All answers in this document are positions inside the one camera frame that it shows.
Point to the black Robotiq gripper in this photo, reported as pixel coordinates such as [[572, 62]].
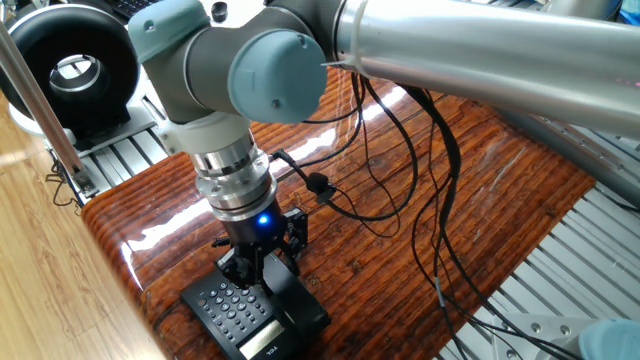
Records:
[[255, 232]]

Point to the black telephone handset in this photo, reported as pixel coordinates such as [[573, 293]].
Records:
[[300, 300]]

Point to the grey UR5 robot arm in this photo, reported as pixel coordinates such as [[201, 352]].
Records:
[[450, 50]]

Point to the black desk telephone base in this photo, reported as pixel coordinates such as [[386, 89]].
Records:
[[225, 315]]

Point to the wood grain table mat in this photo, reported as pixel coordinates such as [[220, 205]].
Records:
[[400, 240]]

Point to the small black cylinder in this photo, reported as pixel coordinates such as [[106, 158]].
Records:
[[219, 12]]

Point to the black computer keyboard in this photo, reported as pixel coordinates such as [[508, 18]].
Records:
[[130, 6]]

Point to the aluminium frame post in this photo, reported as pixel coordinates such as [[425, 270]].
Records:
[[46, 120]]

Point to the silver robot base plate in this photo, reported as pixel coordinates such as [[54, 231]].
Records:
[[520, 335]]

